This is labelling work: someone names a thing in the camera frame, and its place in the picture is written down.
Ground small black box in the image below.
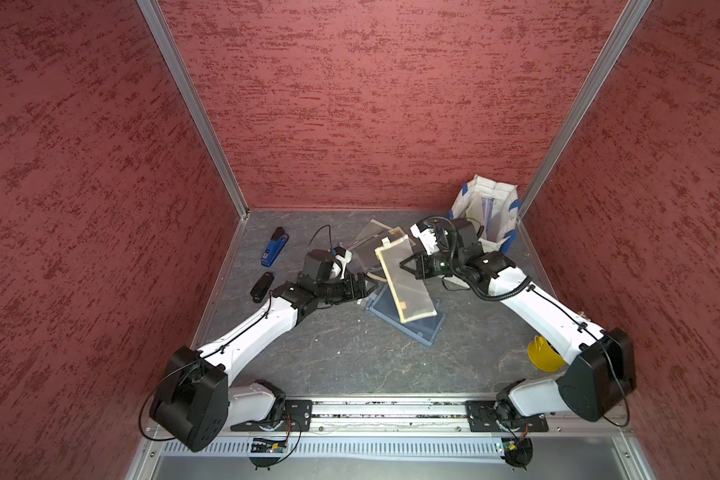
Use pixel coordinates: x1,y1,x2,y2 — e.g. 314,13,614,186
249,271,275,304

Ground white canvas bag blue handles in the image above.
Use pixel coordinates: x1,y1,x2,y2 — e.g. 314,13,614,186
448,175,521,254

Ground aluminium left corner post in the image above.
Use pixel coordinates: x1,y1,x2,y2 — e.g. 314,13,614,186
137,0,249,220

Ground far yellow trimmed pouch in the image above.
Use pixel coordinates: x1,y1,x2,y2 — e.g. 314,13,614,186
345,219,405,273

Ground aluminium corner post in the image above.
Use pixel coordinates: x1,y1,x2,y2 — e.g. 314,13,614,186
137,0,249,220
519,0,652,218

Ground dark grey mesh pouch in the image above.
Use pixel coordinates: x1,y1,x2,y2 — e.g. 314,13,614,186
365,286,446,348

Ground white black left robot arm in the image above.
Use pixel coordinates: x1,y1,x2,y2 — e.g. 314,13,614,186
139,247,379,452

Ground large yellow trimmed pouch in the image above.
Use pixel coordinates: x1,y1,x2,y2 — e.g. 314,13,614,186
375,235,436,324

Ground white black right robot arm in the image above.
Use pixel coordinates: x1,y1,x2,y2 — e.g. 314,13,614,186
400,216,637,430

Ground aluminium right corner post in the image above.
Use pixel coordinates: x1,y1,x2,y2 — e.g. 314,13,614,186
519,0,652,218

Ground blue black stapler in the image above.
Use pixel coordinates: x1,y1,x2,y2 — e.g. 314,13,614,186
260,227,289,267

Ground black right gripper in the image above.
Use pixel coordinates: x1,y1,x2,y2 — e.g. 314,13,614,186
400,249,465,278

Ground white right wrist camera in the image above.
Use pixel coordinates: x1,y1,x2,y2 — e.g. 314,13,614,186
410,222,450,255

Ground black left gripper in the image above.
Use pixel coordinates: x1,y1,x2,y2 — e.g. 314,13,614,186
316,272,379,303

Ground aluminium front rail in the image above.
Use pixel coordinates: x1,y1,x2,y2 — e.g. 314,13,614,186
146,394,634,436

